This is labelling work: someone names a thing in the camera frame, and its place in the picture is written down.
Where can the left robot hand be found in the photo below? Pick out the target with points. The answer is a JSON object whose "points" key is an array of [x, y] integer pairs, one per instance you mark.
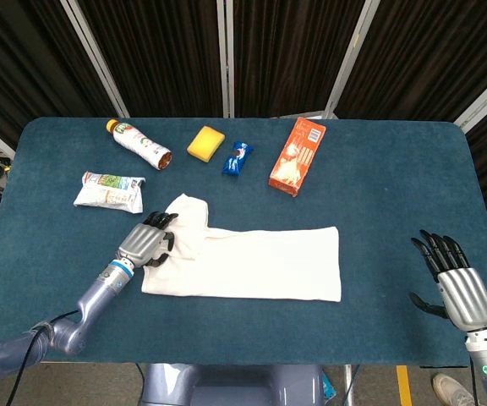
{"points": [[140, 243]]}

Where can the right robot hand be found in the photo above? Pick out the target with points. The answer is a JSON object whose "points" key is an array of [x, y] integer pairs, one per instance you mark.
{"points": [[465, 296]]}

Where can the white snack bag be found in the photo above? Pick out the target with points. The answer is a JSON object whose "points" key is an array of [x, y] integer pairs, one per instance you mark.
{"points": [[108, 196]]}

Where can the white cloth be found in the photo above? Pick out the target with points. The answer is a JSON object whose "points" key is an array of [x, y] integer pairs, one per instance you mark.
{"points": [[247, 262]]}

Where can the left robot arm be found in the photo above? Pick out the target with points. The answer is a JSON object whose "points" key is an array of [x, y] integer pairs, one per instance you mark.
{"points": [[95, 292]]}

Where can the white sneaker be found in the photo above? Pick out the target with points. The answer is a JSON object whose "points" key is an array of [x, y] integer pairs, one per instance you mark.
{"points": [[452, 389]]}

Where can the yellow-capped drink bottle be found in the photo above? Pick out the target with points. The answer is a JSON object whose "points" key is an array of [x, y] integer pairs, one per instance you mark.
{"points": [[138, 141]]}

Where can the yellow sponge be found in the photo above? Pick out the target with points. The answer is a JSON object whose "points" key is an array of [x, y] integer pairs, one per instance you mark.
{"points": [[205, 144]]}

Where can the blue snack packet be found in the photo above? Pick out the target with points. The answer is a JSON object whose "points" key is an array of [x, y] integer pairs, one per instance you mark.
{"points": [[235, 162]]}

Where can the metal table leg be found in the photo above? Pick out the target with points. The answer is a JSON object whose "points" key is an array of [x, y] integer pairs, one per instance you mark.
{"points": [[348, 385]]}

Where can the grey-blue robot torso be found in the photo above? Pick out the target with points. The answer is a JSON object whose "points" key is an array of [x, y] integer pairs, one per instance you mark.
{"points": [[235, 385]]}

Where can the orange cardboard box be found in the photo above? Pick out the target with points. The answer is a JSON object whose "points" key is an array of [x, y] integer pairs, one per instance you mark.
{"points": [[296, 160]]}

